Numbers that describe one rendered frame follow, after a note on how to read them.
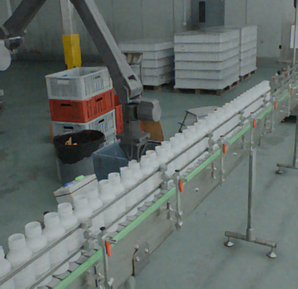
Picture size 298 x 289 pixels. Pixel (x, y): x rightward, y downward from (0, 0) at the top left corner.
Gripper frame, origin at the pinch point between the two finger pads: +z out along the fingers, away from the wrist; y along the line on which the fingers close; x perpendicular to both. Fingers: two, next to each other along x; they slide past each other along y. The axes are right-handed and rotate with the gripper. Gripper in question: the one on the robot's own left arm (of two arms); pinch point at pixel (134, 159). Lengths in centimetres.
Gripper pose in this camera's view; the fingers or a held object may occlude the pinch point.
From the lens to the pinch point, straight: 140.8
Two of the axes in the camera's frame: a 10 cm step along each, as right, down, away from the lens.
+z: 0.5, 9.5, 3.2
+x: -5.0, 3.0, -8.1
